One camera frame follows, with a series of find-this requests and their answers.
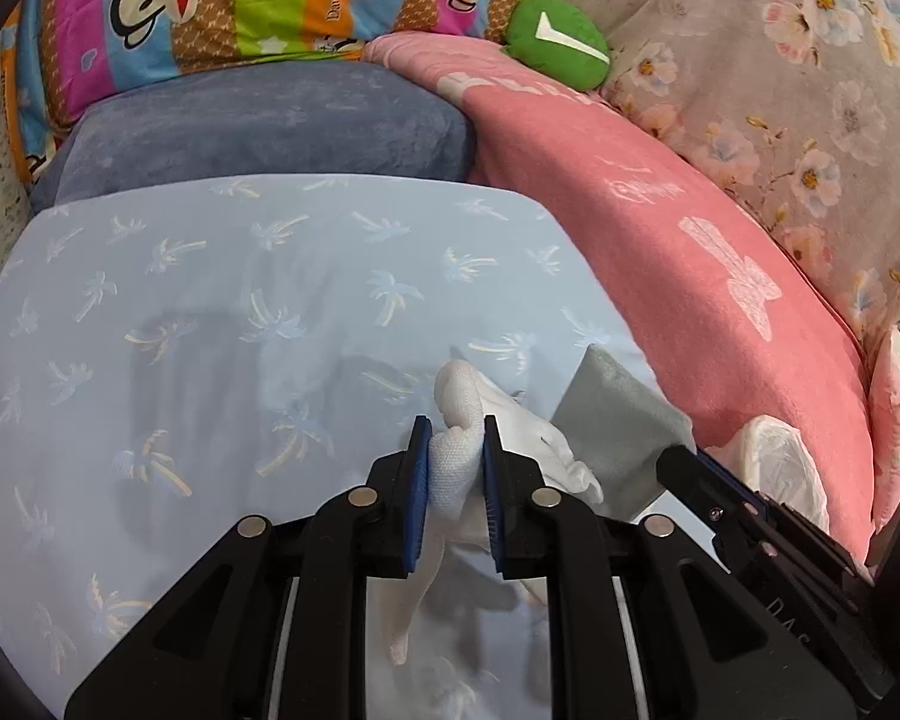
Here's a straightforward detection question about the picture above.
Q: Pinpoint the grey cloth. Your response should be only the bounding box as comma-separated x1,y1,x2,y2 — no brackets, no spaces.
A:
551,344,696,520

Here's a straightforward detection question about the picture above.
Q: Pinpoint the pink blanket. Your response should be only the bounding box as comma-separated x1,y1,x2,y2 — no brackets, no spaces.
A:
362,32,875,557

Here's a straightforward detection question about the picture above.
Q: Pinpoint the small pink pillow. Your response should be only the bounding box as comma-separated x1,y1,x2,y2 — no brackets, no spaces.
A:
868,327,900,533

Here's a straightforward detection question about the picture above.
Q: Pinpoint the light blue palm-print sheet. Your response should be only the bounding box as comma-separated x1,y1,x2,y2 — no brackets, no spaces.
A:
0,176,663,717

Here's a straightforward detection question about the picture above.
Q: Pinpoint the blue-grey velvet pillow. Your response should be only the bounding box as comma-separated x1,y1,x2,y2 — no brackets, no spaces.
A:
30,60,476,211

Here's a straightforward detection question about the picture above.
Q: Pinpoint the grey floral quilt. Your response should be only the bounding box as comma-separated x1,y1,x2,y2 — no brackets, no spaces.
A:
567,0,900,349

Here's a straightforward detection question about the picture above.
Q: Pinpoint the green round check cushion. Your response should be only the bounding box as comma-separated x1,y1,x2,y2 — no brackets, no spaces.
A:
505,0,611,93

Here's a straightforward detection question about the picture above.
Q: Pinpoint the colourful monkey print pillow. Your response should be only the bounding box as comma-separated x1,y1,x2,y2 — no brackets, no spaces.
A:
1,0,520,185

